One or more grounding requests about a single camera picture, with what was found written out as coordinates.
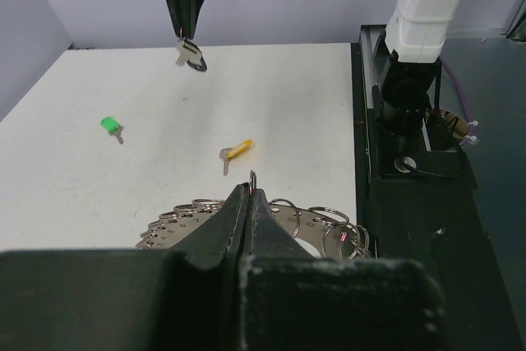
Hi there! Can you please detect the key with long yellow tag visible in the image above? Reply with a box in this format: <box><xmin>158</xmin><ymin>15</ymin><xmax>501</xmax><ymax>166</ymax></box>
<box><xmin>219</xmin><ymin>140</ymin><xmax>253</xmax><ymax>176</ymax></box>

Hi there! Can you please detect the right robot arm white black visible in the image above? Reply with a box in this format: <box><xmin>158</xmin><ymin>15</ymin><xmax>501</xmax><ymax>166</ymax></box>
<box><xmin>166</xmin><ymin>0</ymin><xmax>460</xmax><ymax>137</ymax></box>

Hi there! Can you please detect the key with green tag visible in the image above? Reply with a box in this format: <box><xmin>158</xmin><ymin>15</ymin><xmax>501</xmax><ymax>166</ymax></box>
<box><xmin>100</xmin><ymin>117</ymin><xmax>124</xmax><ymax>145</ymax></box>

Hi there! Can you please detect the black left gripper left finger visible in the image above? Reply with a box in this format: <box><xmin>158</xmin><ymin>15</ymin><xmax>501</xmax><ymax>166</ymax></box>
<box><xmin>170</xmin><ymin>184</ymin><xmax>250</xmax><ymax>261</ymax></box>

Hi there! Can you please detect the key with black tag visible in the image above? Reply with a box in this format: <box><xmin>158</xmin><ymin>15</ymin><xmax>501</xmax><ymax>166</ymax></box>
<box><xmin>176</xmin><ymin>39</ymin><xmax>208</xmax><ymax>72</ymax></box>

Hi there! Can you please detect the small metal keyring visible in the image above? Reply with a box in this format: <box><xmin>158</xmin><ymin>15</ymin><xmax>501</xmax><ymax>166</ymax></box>
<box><xmin>248</xmin><ymin>170</ymin><xmax>257</xmax><ymax>194</ymax></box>

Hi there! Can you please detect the metal disc with keyrings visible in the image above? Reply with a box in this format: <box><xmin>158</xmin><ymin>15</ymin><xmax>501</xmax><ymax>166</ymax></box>
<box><xmin>135</xmin><ymin>196</ymin><xmax>371</xmax><ymax>261</ymax></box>

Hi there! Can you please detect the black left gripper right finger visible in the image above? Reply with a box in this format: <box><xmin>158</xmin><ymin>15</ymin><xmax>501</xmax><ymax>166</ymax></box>
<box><xmin>246</xmin><ymin>189</ymin><xmax>314</xmax><ymax>259</ymax></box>

